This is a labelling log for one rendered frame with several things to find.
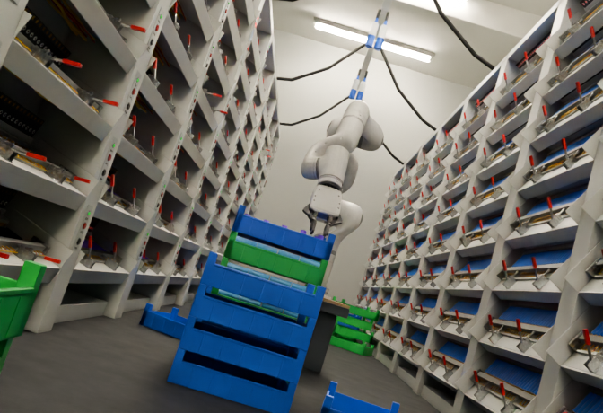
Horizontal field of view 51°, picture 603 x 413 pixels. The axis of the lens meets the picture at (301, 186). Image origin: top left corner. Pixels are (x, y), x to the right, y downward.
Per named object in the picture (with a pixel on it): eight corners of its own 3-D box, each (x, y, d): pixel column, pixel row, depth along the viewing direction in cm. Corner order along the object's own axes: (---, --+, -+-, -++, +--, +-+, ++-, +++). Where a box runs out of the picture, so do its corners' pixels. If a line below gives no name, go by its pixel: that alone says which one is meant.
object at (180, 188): (187, 206, 304) (205, 183, 305) (162, 187, 244) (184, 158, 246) (153, 182, 305) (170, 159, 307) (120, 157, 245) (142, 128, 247)
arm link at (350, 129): (319, 116, 235) (295, 164, 213) (362, 114, 229) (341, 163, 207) (325, 136, 240) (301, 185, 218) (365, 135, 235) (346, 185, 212)
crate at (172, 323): (232, 351, 240) (239, 330, 241) (205, 349, 221) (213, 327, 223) (169, 327, 252) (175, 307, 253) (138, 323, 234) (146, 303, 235)
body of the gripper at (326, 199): (340, 197, 213) (334, 225, 207) (311, 188, 212) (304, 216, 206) (347, 186, 207) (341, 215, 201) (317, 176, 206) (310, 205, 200)
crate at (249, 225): (318, 261, 207) (325, 238, 209) (328, 261, 188) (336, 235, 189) (230, 232, 205) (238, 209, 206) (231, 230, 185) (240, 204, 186)
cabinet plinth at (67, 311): (177, 303, 374) (179, 294, 375) (21, 329, 158) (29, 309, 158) (151, 294, 375) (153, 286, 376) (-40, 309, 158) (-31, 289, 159)
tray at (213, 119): (213, 132, 309) (224, 117, 311) (194, 95, 249) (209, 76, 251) (179, 109, 311) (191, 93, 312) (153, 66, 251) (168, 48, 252)
